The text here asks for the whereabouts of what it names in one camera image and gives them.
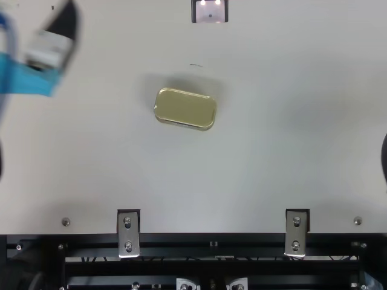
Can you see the gold rectangular tin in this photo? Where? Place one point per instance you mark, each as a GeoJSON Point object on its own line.
{"type": "Point", "coordinates": [185, 108]}

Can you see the small square scanner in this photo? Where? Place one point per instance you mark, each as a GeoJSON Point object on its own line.
{"type": "Point", "coordinates": [210, 11]}

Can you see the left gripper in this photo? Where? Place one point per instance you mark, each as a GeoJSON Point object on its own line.
{"type": "Point", "coordinates": [27, 80]}

